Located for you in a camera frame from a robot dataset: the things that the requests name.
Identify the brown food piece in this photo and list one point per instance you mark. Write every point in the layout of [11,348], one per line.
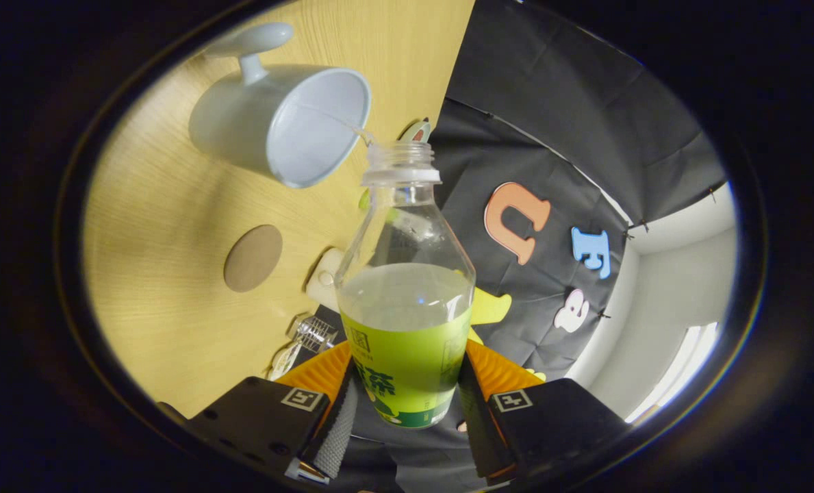
[419,135]

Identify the white toaster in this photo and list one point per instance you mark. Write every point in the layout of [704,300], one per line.
[323,281]

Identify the wooden table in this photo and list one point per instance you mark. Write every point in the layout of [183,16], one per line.
[160,205]

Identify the white cup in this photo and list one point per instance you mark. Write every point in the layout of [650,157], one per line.
[242,116]

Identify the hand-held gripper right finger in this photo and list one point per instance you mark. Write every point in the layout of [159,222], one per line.
[478,431]

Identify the clear juice bottle green label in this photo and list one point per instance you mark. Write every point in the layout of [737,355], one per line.
[406,356]

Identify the round brown coaster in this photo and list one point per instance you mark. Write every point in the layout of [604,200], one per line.
[252,259]

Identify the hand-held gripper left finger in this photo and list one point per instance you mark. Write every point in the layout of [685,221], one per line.
[335,438]

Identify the ceiling light panel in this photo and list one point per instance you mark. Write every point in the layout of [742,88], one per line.
[680,363]

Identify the pale green plate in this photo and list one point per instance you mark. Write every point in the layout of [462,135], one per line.
[406,130]

